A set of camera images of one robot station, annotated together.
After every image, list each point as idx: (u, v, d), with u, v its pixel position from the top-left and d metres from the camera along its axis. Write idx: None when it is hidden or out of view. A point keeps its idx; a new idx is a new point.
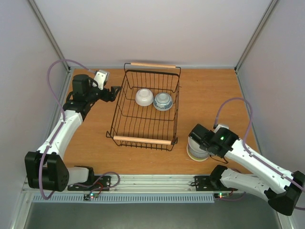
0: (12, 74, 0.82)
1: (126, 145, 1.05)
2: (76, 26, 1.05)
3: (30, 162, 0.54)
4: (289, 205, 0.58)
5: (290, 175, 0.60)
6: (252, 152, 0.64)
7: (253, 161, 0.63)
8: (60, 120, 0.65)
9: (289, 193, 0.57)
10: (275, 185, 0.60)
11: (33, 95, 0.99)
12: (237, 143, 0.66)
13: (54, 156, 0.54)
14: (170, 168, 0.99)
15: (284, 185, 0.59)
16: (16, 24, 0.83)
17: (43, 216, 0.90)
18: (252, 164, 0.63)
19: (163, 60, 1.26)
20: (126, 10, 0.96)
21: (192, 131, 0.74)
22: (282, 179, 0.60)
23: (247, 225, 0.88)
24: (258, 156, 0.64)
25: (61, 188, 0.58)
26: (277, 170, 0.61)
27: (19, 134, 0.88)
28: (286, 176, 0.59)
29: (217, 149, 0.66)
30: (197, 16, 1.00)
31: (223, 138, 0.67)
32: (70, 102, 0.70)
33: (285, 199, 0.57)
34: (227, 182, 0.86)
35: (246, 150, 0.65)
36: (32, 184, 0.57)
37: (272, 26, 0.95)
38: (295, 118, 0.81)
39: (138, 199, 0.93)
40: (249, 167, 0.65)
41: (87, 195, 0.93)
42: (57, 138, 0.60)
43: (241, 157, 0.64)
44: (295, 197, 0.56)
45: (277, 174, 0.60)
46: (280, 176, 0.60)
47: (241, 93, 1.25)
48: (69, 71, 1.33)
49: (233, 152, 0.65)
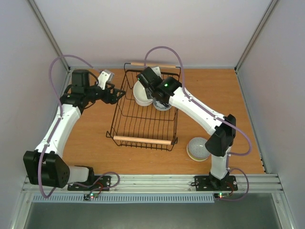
0: (12, 74, 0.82)
1: (126, 145, 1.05)
2: (76, 26, 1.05)
3: (29, 161, 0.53)
4: (219, 145, 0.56)
5: (222, 116, 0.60)
6: (191, 97, 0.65)
7: (191, 105, 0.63)
8: (57, 115, 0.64)
9: (218, 130, 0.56)
10: (208, 128, 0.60)
11: (33, 95, 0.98)
12: (179, 90, 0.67)
13: (53, 155, 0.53)
14: (170, 167, 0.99)
15: (214, 125, 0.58)
16: (15, 23, 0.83)
17: (43, 216, 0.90)
18: (189, 109, 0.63)
19: (163, 59, 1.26)
20: (125, 10, 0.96)
21: (141, 74, 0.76)
22: (214, 120, 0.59)
23: (247, 225, 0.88)
24: (197, 100, 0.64)
25: (61, 185, 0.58)
26: (211, 112, 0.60)
27: (18, 133, 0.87)
28: (218, 117, 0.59)
29: (161, 95, 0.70)
30: (197, 16, 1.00)
31: (167, 85, 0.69)
32: (66, 95, 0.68)
33: (215, 138, 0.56)
34: (215, 174, 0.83)
35: (186, 96, 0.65)
36: (33, 182, 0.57)
37: (272, 26, 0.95)
38: (294, 118, 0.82)
39: (138, 199, 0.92)
40: (189, 113, 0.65)
41: (87, 195, 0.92)
42: (55, 136, 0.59)
43: (181, 102, 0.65)
44: (224, 134, 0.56)
45: (210, 116, 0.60)
46: (212, 118, 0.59)
47: (241, 93, 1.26)
48: (69, 71, 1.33)
49: (174, 98, 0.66)
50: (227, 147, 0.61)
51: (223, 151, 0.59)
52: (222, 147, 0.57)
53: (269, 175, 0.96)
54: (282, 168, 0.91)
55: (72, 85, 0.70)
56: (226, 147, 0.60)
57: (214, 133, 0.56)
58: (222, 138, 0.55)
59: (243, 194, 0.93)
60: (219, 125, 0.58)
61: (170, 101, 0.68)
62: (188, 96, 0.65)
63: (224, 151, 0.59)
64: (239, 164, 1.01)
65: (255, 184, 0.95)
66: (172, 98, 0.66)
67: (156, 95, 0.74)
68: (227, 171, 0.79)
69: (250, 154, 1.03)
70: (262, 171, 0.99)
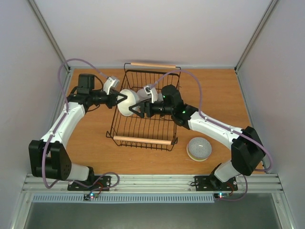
0: (13, 74, 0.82)
1: (126, 145, 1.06)
2: (76, 26, 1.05)
3: (34, 150, 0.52)
4: (240, 155, 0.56)
5: (239, 129, 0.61)
6: (206, 117, 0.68)
7: (206, 123, 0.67)
8: (63, 111, 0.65)
9: (237, 143, 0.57)
10: (227, 142, 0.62)
11: (33, 94, 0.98)
12: (196, 114, 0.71)
13: (57, 144, 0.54)
14: (170, 168, 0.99)
15: (232, 138, 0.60)
16: (16, 23, 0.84)
17: (43, 217, 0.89)
18: (207, 127, 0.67)
19: (163, 59, 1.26)
20: (125, 10, 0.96)
21: (169, 95, 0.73)
22: (231, 133, 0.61)
23: (247, 225, 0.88)
24: (213, 119, 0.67)
25: (63, 178, 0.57)
26: (226, 127, 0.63)
27: (18, 133, 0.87)
28: (234, 130, 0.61)
29: (180, 122, 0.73)
30: (197, 16, 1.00)
31: (186, 112, 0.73)
32: (73, 94, 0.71)
33: (234, 150, 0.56)
34: (218, 175, 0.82)
35: (200, 116, 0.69)
36: (35, 173, 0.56)
37: (272, 26, 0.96)
38: (294, 119, 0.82)
39: (139, 199, 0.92)
40: (208, 133, 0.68)
41: (87, 195, 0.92)
42: (61, 128, 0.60)
43: (197, 122, 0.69)
44: (243, 146, 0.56)
45: (227, 130, 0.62)
46: (229, 131, 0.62)
47: (241, 93, 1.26)
48: (69, 71, 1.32)
49: (191, 120, 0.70)
50: (253, 160, 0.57)
51: (250, 167, 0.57)
52: (244, 160, 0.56)
53: (269, 175, 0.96)
54: (282, 168, 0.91)
55: (78, 86, 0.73)
56: (252, 161, 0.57)
57: (231, 146, 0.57)
58: (240, 148, 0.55)
59: (243, 194, 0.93)
60: (238, 138, 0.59)
61: (190, 127, 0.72)
62: (204, 117, 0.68)
63: (249, 163, 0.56)
64: None
65: (255, 184, 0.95)
66: (189, 120, 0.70)
67: (175, 119, 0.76)
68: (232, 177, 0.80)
69: None
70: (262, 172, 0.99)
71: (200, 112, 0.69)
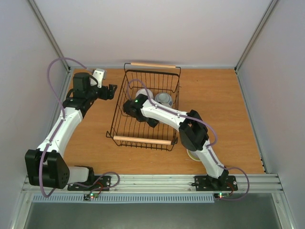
0: (12, 74, 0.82)
1: (126, 145, 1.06)
2: (77, 26, 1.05)
3: (30, 160, 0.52)
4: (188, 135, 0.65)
5: (185, 113, 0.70)
6: (156, 104, 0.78)
7: (157, 110, 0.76)
8: (60, 117, 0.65)
9: (183, 126, 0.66)
10: (175, 126, 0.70)
11: (32, 94, 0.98)
12: (147, 103, 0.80)
13: (54, 154, 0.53)
14: (170, 168, 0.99)
15: (179, 121, 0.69)
16: (15, 22, 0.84)
17: (43, 217, 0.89)
18: (157, 113, 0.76)
19: (163, 60, 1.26)
20: (125, 10, 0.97)
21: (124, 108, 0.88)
22: (178, 118, 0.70)
23: (247, 225, 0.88)
24: (162, 106, 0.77)
25: (61, 185, 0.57)
26: (174, 112, 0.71)
27: (18, 133, 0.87)
28: (180, 114, 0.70)
29: (134, 111, 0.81)
30: (197, 16, 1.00)
31: (138, 101, 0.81)
32: (70, 98, 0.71)
33: (181, 132, 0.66)
34: (209, 172, 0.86)
35: (152, 105, 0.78)
36: (32, 182, 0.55)
37: (272, 26, 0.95)
38: (294, 119, 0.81)
39: (139, 199, 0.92)
40: (159, 118, 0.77)
41: (87, 195, 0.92)
42: (57, 136, 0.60)
43: (149, 110, 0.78)
44: (187, 127, 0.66)
45: (174, 115, 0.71)
46: (177, 116, 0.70)
47: (241, 93, 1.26)
48: (69, 71, 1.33)
49: (143, 109, 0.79)
50: (199, 138, 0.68)
51: (198, 143, 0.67)
52: (189, 136, 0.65)
53: (269, 175, 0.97)
54: (283, 168, 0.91)
55: (74, 88, 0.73)
56: (199, 139, 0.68)
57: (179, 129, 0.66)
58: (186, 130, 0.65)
59: (243, 194, 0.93)
60: (183, 120, 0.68)
61: (143, 113, 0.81)
62: (154, 105, 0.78)
63: (197, 141, 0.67)
64: (239, 164, 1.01)
65: (255, 184, 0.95)
66: (143, 109, 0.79)
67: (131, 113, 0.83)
68: (220, 168, 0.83)
69: (250, 154, 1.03)
70: (262, 171, 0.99)
71: (151, 100, 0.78)
